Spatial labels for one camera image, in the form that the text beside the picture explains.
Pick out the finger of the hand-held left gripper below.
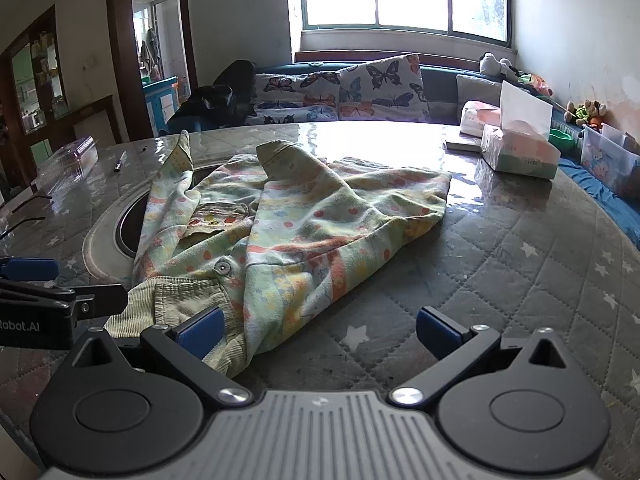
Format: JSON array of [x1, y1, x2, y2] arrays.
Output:
[[0, 280, 129, 319], [0, 257, 60, 282]]

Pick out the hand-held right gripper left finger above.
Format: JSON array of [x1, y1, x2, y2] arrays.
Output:
[[67, 306, 254, 407]]

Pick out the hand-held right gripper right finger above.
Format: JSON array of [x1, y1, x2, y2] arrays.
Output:
[[390, 306, 573, 407]]

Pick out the pastel patterned child's jacket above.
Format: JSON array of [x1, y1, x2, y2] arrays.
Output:
[[104, 130, 453, 380]]

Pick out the hanging clothes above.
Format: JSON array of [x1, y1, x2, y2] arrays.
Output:
[[138, 27, 161, 74]]

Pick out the round built-in cooktop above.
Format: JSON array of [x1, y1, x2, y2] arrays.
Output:
[[82, 161, 227, 279]]

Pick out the brown framed white board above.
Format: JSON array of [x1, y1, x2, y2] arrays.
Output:
[[71, 94, 122, 149]]

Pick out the white flat box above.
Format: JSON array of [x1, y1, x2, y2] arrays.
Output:
[[444, 135, 484, 152]]

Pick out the brown display cabinet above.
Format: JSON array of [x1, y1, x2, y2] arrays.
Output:
[[0, 5, 69, 187]]

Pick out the pink green tissue box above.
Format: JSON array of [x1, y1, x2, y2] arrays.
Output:
[[480, 80, 562, 181]]

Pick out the blue cabinet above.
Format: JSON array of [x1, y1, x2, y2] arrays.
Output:
[[142, 76, 180, 136]]

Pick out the pink soft tissue pack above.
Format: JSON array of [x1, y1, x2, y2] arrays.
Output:
[[458, 100, 503, 136]]

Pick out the green bowl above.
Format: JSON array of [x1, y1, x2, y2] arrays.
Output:
[[548, 129, 576, 151]]

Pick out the butterfly print pillow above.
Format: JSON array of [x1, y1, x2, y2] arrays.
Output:
[[338, 53, 431, 122], [255, 71, 343, 109], [244, 101, 342, 126]]

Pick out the black clothing pile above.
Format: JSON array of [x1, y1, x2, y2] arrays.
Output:
[[167, 59, 259, 132]]

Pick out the clear plastic storage box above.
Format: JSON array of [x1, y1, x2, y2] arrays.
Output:
[[579, 122, 640, 199]]

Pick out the grey pillow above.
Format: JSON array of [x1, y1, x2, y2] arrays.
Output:
[[455, 74, 503, 112]]

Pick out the pink green plush toy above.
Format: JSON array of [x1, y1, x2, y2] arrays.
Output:
[[517, 72, 554, 99]]

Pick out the small plush toys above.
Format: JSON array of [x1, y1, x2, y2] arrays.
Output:
[[564, 99, 609, 132]]

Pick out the panda plush toy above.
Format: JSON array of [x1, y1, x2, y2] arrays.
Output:
[[478, 52, 522, 81]]

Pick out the thin black cable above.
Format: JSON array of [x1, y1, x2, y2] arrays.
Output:
[[10, 193, 53, 212], [0, 215, 47, 241]]

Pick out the brown wooden door frame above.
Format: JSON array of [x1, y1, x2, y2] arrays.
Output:
[[105, 0, 199, 137]]

